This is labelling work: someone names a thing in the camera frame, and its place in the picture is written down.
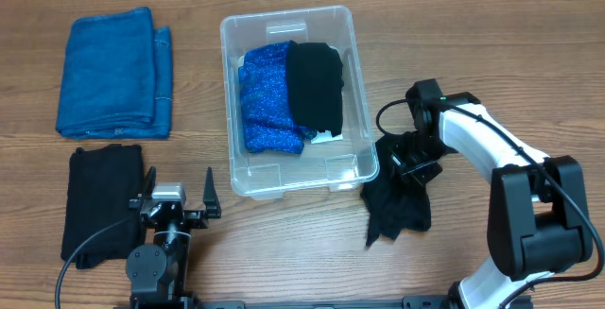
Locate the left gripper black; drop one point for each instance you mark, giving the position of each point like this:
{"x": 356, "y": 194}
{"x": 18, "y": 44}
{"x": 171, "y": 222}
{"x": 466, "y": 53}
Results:
{"x": 212, "y": 203}

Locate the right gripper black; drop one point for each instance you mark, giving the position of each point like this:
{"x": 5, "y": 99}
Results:
{"x": 418, "y": 168}

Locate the black cloth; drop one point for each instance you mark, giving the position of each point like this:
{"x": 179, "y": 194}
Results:
{"x": 392, "y": 205}
{"x": 99, "y": 226}
{"x": 314, "y": 84}

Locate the blue sparkly cloth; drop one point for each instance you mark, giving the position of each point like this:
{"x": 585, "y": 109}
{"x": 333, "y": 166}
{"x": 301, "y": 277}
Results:
{"x": 267, "y": 120}

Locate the clear plastic container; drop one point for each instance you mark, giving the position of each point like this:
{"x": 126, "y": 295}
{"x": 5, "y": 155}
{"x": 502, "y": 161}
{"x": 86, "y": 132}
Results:
{"x": 337, "y": 165}

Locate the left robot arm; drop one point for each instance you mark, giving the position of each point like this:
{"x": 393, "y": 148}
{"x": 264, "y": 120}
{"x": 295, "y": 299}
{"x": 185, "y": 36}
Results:
{"x": 158, "y": 270}

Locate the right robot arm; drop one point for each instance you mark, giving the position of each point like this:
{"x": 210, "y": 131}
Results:
{"x": 539, "y": 229}

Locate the white paper label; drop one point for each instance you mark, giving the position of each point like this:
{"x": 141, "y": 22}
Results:
{"x": 325, "y": 137}

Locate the folded blue denim cloth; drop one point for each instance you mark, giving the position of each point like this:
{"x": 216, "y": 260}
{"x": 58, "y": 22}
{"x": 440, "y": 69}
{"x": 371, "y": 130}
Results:
{"x": 118, "y": 78}

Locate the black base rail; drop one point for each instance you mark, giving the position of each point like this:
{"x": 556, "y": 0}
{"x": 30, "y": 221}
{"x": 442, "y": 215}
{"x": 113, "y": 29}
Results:
{"x": 321, "y": 304}

